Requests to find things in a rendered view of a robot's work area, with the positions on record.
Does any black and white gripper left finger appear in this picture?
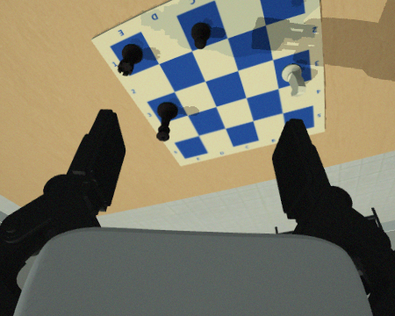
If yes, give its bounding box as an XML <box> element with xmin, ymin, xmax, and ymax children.
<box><xmin>0</xmin><ymin>109</ymin><xmax>126</xmax><ymax>316</ymax></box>

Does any blue and cream chessboard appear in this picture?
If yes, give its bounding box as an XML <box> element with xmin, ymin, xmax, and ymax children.
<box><xmin>91</xmin><ymin>0</ymin><xmax>325</xmax><ymax>166</ymax></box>

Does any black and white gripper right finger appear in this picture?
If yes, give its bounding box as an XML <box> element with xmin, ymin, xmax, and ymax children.
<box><xmin>272</xmin><ymin>118</ymin><xmax>395</xmax><ymax>316</ymax></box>

